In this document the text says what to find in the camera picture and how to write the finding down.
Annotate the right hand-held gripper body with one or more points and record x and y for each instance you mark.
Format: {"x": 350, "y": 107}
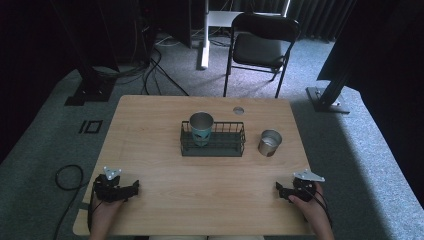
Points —
{"x": 304, "y": 190}

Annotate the person's right hand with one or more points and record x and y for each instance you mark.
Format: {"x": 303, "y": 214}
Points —
{"x": 310, "y": 210}

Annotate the round grey table grommet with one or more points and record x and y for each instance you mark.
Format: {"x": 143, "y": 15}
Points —
{"x": 238, "y": 110}

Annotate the silver metal cup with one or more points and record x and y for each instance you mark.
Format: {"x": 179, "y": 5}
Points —
{"x": 269, "y": 143}

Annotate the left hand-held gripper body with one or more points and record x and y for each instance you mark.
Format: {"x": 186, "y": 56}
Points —
{"x": 108, "y": 190}

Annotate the dark curtain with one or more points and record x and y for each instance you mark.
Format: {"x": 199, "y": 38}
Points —
{"x": 316, "y": 18}

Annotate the person's left hand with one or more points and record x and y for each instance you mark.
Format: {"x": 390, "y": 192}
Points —
{"x": 105, "y": 213}

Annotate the black folding chair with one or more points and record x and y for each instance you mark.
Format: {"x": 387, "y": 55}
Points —
{"x": 258, "y": 50}

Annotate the teal metal cup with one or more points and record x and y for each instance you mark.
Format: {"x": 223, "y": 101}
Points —
{"x": 201, "y": 133}

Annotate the black metal stand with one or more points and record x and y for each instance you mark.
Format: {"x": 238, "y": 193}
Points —
{"x": 328, "y": 100}
{"x": 91, "y": 88}

